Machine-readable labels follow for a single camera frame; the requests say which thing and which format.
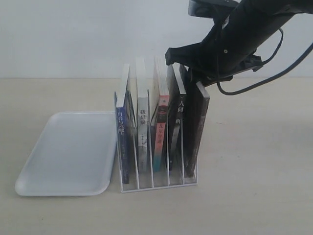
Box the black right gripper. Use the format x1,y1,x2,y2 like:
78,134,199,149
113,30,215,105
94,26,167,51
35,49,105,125
165,14,263,86

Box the dark brown book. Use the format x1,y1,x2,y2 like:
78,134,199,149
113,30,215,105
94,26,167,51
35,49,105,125
179,65,210,178

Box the red teal spine book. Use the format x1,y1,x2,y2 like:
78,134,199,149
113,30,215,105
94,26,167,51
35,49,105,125
151,56,170,172

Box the blue moon cover book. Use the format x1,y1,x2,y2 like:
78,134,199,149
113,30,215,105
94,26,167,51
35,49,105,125
115,63,133,184

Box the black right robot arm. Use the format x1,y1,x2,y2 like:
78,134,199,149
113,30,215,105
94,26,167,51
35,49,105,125
165,0,313,85

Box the black book white characters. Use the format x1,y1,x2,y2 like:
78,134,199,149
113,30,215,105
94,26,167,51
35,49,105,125
167,63,186,171

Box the grey white spine book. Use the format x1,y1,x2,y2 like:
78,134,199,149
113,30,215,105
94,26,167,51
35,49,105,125
135,57,149,173

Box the white plastic tray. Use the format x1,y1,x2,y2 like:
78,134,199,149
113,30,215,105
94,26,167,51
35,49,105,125
15,112,117,197

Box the white wire book rack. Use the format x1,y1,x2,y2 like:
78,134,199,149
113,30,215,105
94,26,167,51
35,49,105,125
115,91,198,193

